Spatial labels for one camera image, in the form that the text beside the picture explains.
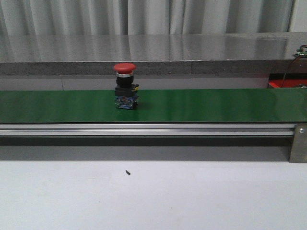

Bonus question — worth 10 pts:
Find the red mushroom push button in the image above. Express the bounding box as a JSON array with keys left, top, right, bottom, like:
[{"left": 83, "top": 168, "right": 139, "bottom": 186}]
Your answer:
[{"left": 114, "top": 63, "right": 139, "bottom": 110}]

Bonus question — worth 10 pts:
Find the grey stone-look shelf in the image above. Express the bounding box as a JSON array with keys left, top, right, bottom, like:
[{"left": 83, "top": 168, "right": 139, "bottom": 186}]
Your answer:
[{"left": 0, "top": 32, "right": 307, "bottom": 75}]

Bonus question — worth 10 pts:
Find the green conveyor belt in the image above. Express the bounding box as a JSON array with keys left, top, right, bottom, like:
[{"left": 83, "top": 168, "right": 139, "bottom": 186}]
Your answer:
[{"left": 0, "top": 88, "right": 307, "bottom": 123}]

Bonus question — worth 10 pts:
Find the red bin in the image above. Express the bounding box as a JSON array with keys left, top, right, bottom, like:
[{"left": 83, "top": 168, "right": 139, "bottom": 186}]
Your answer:
[{"left": 268, "top": 73, "right": 307, "bottom": 88}]

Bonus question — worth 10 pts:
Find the small green circuit board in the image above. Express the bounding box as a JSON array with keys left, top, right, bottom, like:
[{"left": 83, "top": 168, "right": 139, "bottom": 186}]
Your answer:
[{"left": 293, "top": 46, "right": 307, "bottom": 58}]

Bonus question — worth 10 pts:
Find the grey curtain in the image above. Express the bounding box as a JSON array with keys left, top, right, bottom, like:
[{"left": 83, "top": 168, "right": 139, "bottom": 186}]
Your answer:
[{"left": 0, "top": 0, "right": 294, "bottom": 35}]

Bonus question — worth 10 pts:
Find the aluminium conveyor rail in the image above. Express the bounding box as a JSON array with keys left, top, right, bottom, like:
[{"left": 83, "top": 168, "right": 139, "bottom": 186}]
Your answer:
[{"left": 0, "top": 123, "right": 295, "bottom": 136}]

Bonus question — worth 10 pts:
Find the metal conveyor bracket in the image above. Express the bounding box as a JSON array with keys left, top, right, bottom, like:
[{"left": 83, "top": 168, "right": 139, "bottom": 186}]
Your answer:
[{"left": 289, "top": 124, "right": 307, "bottom": 163}]

